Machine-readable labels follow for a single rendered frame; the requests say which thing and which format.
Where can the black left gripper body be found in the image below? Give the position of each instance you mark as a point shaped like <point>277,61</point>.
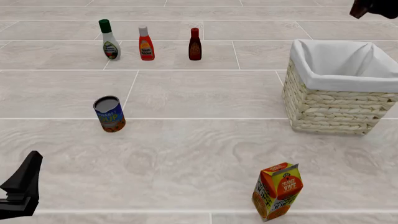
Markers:
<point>18,207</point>

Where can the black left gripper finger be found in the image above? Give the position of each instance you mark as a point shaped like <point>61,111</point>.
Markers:
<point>28,177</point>

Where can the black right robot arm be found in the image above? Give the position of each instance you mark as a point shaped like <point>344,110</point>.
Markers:
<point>385,8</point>

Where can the woven cream wicker basket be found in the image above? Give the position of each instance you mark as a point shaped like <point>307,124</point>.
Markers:
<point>329,112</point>

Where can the white cloth basket liner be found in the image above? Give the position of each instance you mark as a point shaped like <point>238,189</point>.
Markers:
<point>323,63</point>

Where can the blue orange soup can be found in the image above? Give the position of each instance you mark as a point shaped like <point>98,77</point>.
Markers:
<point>109,116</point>

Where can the white green-capped dressing bottle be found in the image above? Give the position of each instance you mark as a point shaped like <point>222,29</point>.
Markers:
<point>111,44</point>

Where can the red ketchup bottle grey cap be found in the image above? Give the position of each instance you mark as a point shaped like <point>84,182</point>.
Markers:
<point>146,46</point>

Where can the dark red sauce bottle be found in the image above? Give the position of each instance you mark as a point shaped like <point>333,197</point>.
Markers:
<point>195,47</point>

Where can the orange juice carton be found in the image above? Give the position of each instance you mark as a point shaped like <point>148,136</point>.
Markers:
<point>276,193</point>

